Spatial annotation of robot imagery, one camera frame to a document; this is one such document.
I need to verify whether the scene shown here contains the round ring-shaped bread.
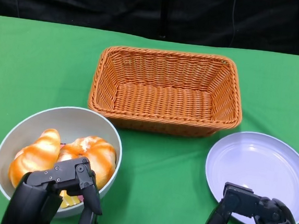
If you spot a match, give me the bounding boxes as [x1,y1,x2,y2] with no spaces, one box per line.
[54,133,119,191]

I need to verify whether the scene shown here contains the green tablecloth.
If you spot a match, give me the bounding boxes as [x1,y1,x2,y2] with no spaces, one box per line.
[0,15,299,224]

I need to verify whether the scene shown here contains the lavender round plate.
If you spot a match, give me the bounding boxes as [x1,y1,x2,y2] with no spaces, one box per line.
[199,128,299,224]

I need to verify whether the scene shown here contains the long croissant bread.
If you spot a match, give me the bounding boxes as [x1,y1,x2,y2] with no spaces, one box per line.
[7,125,63,193]

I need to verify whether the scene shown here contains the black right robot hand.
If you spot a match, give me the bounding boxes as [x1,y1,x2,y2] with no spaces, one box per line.
[202,179,299,224]

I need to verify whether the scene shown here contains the pale grey-green bowl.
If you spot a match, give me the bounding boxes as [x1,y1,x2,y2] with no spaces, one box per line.
[0,101,126,224]

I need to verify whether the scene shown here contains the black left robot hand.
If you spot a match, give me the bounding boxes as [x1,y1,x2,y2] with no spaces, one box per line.
[1,150,108,224]

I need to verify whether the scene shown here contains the orange wicker basket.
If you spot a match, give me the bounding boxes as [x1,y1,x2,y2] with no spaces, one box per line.
[86,43,247,141]

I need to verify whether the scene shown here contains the black backdrop curtain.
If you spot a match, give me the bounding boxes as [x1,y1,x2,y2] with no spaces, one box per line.
[0,0,299,56]

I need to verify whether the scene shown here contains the yellow striped cake slice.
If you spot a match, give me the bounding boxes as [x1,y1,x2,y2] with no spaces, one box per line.
[58,190,85,210]

